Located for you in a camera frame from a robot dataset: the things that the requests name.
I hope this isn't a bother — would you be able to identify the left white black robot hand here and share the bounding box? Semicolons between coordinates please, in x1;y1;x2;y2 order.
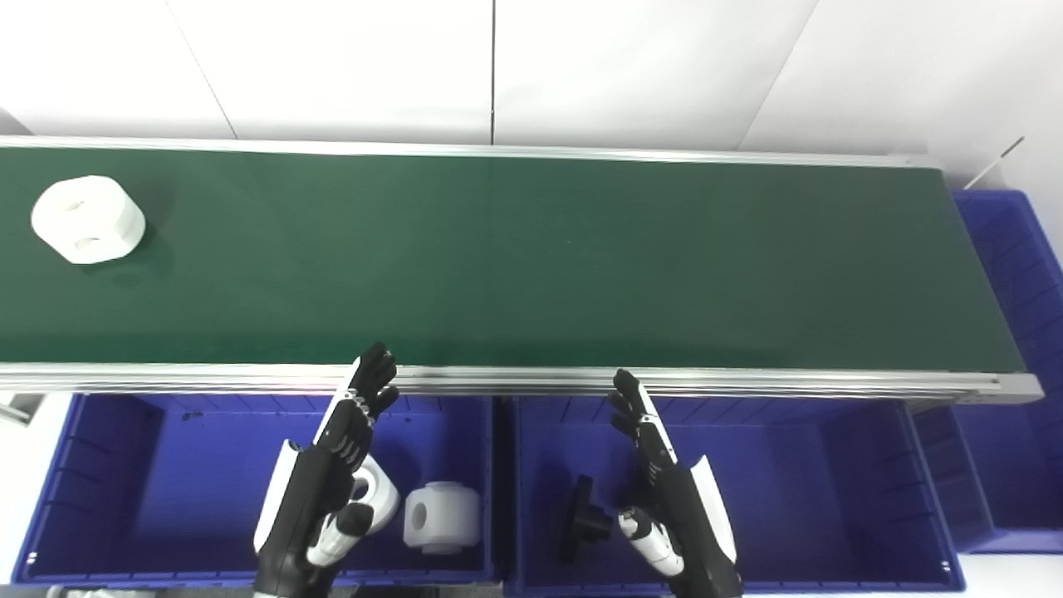
252;341;401;598

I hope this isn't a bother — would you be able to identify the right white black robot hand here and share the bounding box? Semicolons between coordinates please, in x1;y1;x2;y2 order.
608;369;744;598

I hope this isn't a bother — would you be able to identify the white round plastic part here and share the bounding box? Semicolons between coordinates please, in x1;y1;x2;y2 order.
31;175;147;266

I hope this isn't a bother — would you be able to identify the blue plastic bin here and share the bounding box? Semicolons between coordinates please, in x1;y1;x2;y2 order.
909;189;1063;556
502;395;967;595
10;392;499;586

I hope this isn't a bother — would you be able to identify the black plastic part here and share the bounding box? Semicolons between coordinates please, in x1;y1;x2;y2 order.
558;474;637;565

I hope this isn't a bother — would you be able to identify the white cylindrical plastic part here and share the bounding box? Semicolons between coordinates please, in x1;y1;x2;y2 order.
404;481;483;556

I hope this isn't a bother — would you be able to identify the green conveyor belt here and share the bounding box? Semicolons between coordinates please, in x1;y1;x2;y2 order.
0;135;1046;408

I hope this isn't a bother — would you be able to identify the aluminium conveyor leg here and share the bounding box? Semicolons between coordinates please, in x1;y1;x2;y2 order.
0;393;47;429

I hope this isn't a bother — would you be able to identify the thin white rod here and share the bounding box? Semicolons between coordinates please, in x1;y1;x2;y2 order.
963;135;1026;190

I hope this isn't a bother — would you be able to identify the white ring-shaped plastic part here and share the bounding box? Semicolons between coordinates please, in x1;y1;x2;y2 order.
349;458;401;537

